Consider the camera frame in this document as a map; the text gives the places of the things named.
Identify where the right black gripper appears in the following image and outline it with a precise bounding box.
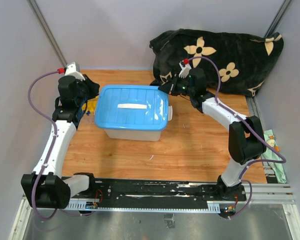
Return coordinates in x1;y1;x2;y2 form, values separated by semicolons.
158;72;195;97

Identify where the yellow test tube rack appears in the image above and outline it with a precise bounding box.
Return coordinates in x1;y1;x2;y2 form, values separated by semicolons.
82;99;97;114

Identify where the clear plastic tube rack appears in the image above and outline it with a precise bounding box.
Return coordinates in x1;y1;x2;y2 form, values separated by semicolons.
79;114;95;126

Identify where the white plastic bin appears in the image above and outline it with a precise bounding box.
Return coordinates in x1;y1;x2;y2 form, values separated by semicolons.
95;103;173;142

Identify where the blue plastic tray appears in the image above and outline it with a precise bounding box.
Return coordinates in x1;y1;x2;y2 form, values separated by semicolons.
94;84;172;132

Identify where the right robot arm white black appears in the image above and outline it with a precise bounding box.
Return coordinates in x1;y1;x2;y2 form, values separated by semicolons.
158;68;266;200

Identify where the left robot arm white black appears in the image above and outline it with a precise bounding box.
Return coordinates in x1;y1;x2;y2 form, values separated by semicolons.
21;74;100;209

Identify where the black floral blanket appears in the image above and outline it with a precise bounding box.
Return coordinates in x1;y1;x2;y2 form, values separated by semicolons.
149;28;284;97

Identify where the green cloth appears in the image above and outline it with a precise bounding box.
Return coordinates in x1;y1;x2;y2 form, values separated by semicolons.
262;129;287;184

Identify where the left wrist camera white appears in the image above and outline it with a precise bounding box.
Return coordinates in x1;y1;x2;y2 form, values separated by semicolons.
57;62;85;81

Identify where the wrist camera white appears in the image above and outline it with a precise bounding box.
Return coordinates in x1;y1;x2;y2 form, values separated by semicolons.
57;62;85;81
178;58;192;79

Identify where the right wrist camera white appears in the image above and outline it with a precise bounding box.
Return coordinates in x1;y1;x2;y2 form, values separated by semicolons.
178;58;192;79

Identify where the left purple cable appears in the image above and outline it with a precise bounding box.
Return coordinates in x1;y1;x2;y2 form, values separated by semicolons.
27;70;101;221

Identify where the purple cable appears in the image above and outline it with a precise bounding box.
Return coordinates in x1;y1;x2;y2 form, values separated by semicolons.
189;56;287;221
27;70;101;221

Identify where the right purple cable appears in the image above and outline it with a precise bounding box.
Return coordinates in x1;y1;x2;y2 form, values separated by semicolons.
189;56;287;221

